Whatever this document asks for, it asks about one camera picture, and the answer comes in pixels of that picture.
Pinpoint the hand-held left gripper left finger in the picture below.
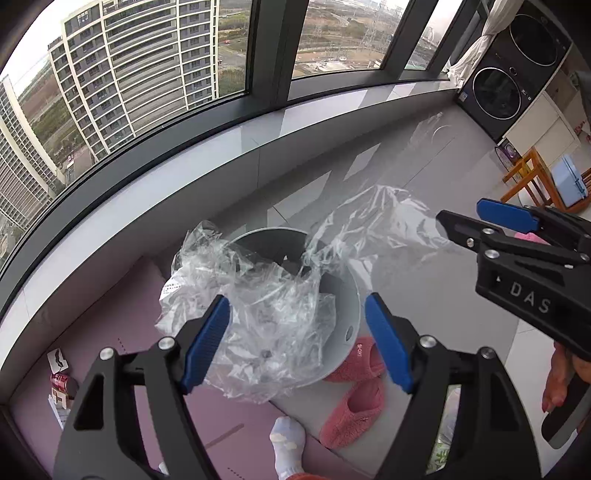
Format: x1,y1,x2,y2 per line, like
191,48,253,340
54,295,232,480

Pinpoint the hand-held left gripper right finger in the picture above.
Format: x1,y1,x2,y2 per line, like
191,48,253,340
365,293,543,480

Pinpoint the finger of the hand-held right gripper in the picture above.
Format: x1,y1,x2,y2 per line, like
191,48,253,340
436,210,583,267
477,198,591,252

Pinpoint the grey round bin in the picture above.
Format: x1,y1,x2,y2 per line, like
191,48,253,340
226,226,362,389

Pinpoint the clear plastic bag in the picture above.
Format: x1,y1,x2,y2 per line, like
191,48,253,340
156,185,462,404

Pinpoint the person's right hand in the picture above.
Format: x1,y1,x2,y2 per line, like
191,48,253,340
541,344,583,415

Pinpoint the wooden stool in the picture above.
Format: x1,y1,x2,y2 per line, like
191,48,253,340
501,148,556,208

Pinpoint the light blue storage box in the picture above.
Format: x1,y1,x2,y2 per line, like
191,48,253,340
551,154,591,213

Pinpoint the white green patterned bag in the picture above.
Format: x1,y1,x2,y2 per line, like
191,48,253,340
427,387,463,468

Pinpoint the pink floor mat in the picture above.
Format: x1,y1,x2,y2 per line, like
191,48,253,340
9,256,372,480

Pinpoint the white cabinet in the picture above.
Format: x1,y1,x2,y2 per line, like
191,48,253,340
501,69,591,160

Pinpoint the black washing machine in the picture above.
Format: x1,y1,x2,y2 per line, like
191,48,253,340
458,52,555,144

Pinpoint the white window sill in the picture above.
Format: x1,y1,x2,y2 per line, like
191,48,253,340
0,78,462,333

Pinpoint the white card with black shape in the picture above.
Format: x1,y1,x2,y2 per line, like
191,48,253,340
46,348,70,373

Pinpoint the white curtain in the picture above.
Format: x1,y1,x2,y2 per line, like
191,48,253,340
448,0,523,88

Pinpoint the black dryer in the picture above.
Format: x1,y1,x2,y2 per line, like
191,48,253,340
480,0,573,100

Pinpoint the high-rise apartment building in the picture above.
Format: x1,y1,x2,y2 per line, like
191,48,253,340
47,0,221,162
0,75,66,232

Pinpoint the dark window frame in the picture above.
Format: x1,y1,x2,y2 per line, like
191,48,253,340
0,0,482,324

